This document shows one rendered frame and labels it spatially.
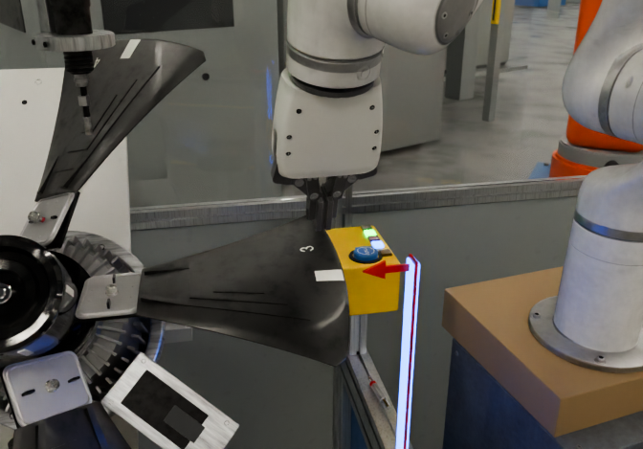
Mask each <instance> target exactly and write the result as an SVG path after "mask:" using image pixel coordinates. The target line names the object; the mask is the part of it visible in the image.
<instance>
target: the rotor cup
mask: <svg viewBox="0 0 643 449"><path fill-rule="evenodd" d="M89 278H91V277H90V275H89V274H88V273H87V272H86V270H85V269H84V268H83V267H82V266H81V265H80V264H79V263H77V262H76V261H75V260H73V259H72V258H69V257H67V256H65V255H63V254H61V253H59V252H55V251H50V250H49V249H48V248H46V247H45V246H44V245H42V244H40V243H39V242H37V241H35V240H33V239H30V238H27V237H23V236H12V235H0V282H4V283H6V284H8V285H9V286H10V287H11V297H10V298H9V300H8V301H6V302H5V303H0V368H3V367H6V366H8V365H11V364H15V363H19V362H23V361H27V360H32V359H35V358H39V357H43V356H47V355H52V354H56V353H60V352H63V351H71V350H72V351H73V352H74V354H75V355H76V356H77V357H79V356H80V355H81V354H82V353H83V351H84V350H85V349H86V348H87V346H88V345H89V344H90V342H91V340H92V339H93V337H94V335H95V332H96V330H97V327H98V324H99V321H95V322H86V323H77V324H76V323H75V318H76V310H77V307H78V302H79V298H80V295H81V292H82V289H83V285H84V283H85V281H86V280H87V279H89ZM66 284H67V285H68V286H70V287H71V288H72V289H73V290H74V297H72V296H71V295H70V294H68V293H67V292H66ZM23 349H26V350H29V351H32V352H33V354H30V355H28V356H26V355H23V354H20V353H17V352H18V351H21V350H23Z"/></svg>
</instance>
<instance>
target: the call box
mask: <svg viewBox="0 0 643 449"><path fill-rule="evenodd" d="M371 227H372V230H374V232H375V233H376V235H377V236H378V237H379V238H380V241H382V242H383V244H384V248H376V250H377V251H378V258H377V259H375V260H371V261H362V260H358V259H355V258H354V257H353V255H354V250H355V247H361V246H372V245H371V242H369V240H368V239H367V236H366V235H365V233H364V232H363V230H362V229H361V227H349V228H338V229H331V230H327V231H326V232H327V233H328V235H329V237H330V239H331V241H332V242H333V244H334V247H335V249H336V251H337V253H338V256H339V259H340V261H341V264H342V268H343V270H344V277H345V281H346V287H347V293H348V301H349V316H353V315H363V314H371V313H380V312H389V311H396V310H398V302H399V283H400V272H396V273H386V279H382V278H378V277H375V276H372V275H369V274H366V273H363V270H365V269H367V268H369V267H371V266H373V265H375V264H377V263H379V262H381V261H383V260H385V261H386V265H394V264H400V262H399V261H398V259H397V258H396V256H395V255H394V254H393V253H392V256H391V257H382V256H381V254H380V253H379V250H383V249H389V247H388V245H387V244H386V243H385V241H384V240H383V238H382V237H381V236H380V234H379V233H378V231H377V230H376V228H375V227H374V226H371ZM372 247H373V246H372ZM390 251H391V250H390Z"/></svg>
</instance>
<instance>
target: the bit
mask: <svg viewBox="0 0 643 449"><path fill-rule="evenodd" d="M78 103H79V105H80V106H81V108H82V115H83V121H84V128H85V135H92V134H93V130H92V124H91V117H90V110H89V105H90V104H91V102H90V96H89V95H87V90H86V86H85V87H79V95H78Z"/></svg>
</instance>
